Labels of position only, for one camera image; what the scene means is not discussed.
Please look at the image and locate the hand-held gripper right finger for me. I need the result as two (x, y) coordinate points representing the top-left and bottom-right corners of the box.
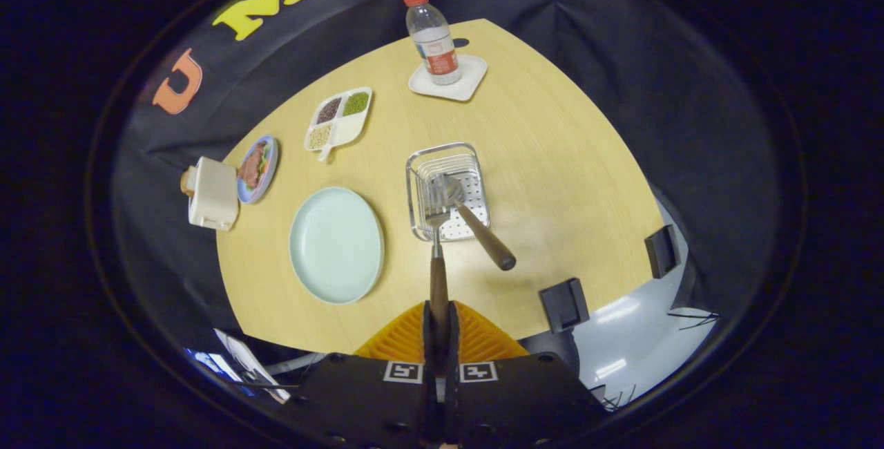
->
(442, 300), (612, 449)

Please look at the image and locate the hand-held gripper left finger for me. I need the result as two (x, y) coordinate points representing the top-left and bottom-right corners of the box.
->
(276, 300), (443, 449)

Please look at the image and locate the wooden-handled metal fork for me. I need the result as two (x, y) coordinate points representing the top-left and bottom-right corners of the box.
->
(425, 176), (453, 353)

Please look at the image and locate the wooden-handled metal spoon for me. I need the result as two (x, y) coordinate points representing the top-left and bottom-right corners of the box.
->
(442, 174), (517, 271)

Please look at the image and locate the black table clamp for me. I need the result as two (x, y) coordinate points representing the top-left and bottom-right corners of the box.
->
(539, 278), (590, 334)
(646, 225), (681, 278)

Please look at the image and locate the light green plate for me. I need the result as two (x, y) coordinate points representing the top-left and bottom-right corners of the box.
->
(289, 187), (385, 305)

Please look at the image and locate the white paper sheet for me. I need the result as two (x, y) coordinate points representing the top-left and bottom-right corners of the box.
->
(214, 328), (291, 405)

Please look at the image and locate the blue lit screen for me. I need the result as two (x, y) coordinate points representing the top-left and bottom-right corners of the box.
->
(183, 347), (242, 382)

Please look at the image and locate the white divided bean tray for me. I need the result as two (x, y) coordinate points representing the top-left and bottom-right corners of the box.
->
(304, 86), (374, 162)

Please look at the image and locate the small blue plate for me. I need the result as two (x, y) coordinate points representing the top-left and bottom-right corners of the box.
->
(236, 135), (280, 204)

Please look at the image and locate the brown steak piece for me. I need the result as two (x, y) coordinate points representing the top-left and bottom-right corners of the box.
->
(240, 142), (267, 189)

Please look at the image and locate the white toaster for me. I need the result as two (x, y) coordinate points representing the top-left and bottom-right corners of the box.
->
(188, 156), (240, 232)

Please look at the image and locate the white square coaster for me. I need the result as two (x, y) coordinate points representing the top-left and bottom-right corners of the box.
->
(408, 55), (488, 102)

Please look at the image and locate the clear red-capped water bottle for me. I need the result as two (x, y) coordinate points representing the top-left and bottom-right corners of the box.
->
(404, 0), (463, 86)

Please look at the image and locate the black backdrop cloth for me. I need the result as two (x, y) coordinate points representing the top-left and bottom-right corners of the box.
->
(110, 0), (781, 367)

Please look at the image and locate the metal wire cutlery basket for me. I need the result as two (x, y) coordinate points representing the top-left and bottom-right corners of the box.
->
(405, 142), (492, 242)

